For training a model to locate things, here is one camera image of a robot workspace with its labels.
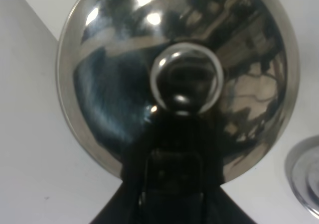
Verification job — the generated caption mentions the stainless steel teapot saucer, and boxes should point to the stainless steel teapot saucer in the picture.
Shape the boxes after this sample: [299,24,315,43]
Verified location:
[285,136,319,218]

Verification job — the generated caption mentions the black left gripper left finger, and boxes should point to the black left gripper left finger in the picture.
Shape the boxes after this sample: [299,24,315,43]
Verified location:
[92,177,143,224]

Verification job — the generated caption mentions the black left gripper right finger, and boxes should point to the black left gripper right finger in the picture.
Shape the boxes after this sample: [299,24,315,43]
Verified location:
[201,182,254,224]

